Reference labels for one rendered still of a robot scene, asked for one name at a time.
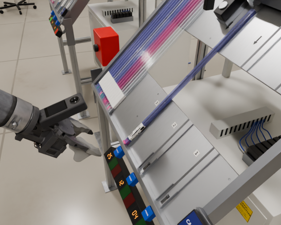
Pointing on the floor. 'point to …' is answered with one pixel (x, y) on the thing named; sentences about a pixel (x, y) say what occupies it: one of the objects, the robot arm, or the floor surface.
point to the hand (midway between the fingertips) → (96, 141)
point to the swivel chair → (16, 5)
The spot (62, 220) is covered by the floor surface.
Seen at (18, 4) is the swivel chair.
